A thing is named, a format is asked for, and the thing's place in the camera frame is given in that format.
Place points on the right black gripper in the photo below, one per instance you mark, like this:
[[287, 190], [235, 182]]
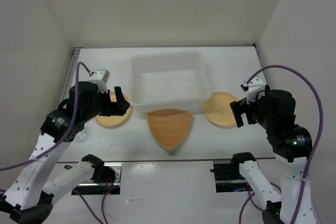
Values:
[[238, 107]]

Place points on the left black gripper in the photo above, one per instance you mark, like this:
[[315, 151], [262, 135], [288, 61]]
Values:
[[118, 107]]

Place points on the tan round plate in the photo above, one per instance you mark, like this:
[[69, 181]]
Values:
[[218, 111], [113, 121]]

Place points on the woven bamboo triangular basket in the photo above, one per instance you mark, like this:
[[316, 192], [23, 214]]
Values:
[[169, 127]]

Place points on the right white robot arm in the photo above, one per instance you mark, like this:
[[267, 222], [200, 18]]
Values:
[[292, 148]]

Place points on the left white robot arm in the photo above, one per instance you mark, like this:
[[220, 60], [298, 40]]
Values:
[[32, 196]]

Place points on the clear plastic bin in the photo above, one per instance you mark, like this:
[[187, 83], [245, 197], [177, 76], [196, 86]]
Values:
[[171, 80]]

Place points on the clear glass cup front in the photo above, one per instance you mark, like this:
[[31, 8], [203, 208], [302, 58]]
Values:
[[80, 136]]

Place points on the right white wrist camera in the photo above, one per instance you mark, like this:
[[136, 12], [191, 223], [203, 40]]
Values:
[[254, 87]]

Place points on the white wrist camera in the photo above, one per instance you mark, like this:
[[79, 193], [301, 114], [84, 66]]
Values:
[[100, 78], [254, 87]]

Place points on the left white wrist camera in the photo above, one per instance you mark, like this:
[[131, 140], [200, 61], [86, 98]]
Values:
[[100, 78]]

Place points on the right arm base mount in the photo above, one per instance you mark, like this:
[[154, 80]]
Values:
[[227, 180]]

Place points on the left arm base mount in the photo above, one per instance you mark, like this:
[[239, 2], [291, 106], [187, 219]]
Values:
[[108, 183]]

